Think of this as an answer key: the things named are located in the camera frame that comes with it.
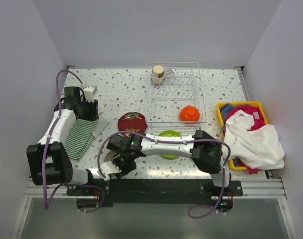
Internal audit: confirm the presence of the brown patterned bowl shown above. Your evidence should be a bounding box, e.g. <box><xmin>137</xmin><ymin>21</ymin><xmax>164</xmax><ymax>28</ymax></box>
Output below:
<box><xmin>104</xmin><ymin>151</ymin><xmax>118</xmax><ymax>162</ymax></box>

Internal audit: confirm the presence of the red floral plate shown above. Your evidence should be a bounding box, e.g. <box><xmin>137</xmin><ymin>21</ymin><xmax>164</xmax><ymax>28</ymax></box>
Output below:
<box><xmin>118</xmin><ymin>112</ymin><xmax>147</xmax><ymax>137</ymax></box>

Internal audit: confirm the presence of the lime green plate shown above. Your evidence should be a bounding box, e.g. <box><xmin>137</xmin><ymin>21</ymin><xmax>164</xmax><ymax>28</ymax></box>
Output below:
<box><xmin>159</xmin><ymin>130</ymin><xmax>181</xmax><ymax>159</ymax></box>

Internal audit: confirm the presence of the clear wire dish rack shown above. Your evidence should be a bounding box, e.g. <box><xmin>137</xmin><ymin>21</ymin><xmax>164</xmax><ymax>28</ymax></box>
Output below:
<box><xmin>145</xmin><ymin>62</ymin><xmax>206</xmax><ymax>134</ymax></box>

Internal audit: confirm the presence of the beige steel cup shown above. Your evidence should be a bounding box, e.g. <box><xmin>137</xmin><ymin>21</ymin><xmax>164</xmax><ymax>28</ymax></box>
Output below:
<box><xmin>151</xmin><ymin>65</ymin><xmax>165</xmax><ymax>85</ymax></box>

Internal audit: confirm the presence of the orange bowl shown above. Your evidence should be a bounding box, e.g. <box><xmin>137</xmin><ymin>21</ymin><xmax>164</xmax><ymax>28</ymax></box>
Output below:
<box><xmin>179</xmin><ymin>106</ymin><xmax>200</xmax><ymax>122</ymax></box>

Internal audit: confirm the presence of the clear glass cup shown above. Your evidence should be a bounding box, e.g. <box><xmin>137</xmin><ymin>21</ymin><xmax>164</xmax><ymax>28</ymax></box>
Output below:
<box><xmin>164</xmin><ymin>68</ymin><xmax>176</xmax><ymax>81</ymax></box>

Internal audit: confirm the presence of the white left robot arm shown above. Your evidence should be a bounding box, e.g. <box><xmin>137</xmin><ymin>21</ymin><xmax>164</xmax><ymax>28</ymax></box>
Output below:
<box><xmin>26</xmin><ymin>86</ymin><xmax>99</xmax><ymax>195</ymax></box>

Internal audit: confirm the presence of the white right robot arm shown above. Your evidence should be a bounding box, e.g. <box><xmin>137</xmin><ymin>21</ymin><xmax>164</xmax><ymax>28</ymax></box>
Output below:
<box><xmin>100</xmin><ymin>130</ymin><xmax>232</xmax><ymax>196</ymax></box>

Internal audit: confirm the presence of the green white striped cloth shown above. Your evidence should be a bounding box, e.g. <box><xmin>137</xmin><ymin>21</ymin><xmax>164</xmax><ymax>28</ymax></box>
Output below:
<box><xmin>64</xmin><ymin>118</ymin><xmax>109</xmax><ymax>161</ymax></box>

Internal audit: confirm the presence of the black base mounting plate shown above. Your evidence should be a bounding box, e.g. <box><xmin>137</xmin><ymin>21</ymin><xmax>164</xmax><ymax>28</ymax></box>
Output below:
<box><xmin>67</xmin><ymin>179</ymin><xmax>243</xmax><ymax>209</ymax></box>

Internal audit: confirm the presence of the yellow plastic basket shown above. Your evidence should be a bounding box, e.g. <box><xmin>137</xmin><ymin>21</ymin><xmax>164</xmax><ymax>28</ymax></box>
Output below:
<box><xmin>216</xmin><ymin>101</ymin><xmax>268</xmax><ymax>175</ymax></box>

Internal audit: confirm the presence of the blue cloth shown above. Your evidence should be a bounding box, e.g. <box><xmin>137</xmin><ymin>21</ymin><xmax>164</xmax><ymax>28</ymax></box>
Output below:
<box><xmin>220</xmin><ymin>103</ymin><xmax>235</xmax><ymax>134</ymax></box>

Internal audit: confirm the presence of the white towel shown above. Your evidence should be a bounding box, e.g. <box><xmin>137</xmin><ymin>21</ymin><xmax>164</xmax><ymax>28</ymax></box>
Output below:
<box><xmin>222</xmin><ymin>113</ymin><xmax>285</xmax><ymax>170</ymax></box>

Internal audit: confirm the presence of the pink cloth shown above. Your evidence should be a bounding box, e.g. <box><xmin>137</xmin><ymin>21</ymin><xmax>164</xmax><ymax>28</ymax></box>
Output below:
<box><xmin>225</xmin><ymin>104</ymin><xmax>265</xmax><ymax>175</ymax></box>

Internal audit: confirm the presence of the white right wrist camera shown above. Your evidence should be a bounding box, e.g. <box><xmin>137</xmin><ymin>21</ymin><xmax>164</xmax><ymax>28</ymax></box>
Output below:
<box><xmin>100</xmin><ymin>161</ymin><xmax>121</xmax><ymax>181</ymax></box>

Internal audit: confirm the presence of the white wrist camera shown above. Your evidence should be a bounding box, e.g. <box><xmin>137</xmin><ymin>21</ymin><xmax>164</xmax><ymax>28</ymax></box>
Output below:
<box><xmin>100</xmin><ymin>161</ymin><xmax>121</xmax><ymax>181</ymax></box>
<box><xmin>81</xmin><ymin>84</ymin><xmax>97</xmax><ymax>102</ymax></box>

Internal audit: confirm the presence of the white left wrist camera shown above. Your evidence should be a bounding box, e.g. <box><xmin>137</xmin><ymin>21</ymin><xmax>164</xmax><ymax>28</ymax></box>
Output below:
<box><xmin>81</xmin><ymin>84</ymin><xmax>97</xmax><ymax>102</ymax></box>

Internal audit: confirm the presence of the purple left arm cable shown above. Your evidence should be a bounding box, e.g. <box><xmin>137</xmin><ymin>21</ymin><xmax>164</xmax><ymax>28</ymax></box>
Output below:
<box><xmin>42</xmin><ymin>69</ymin><xmax>106</xmax><ymax>213</ymax></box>

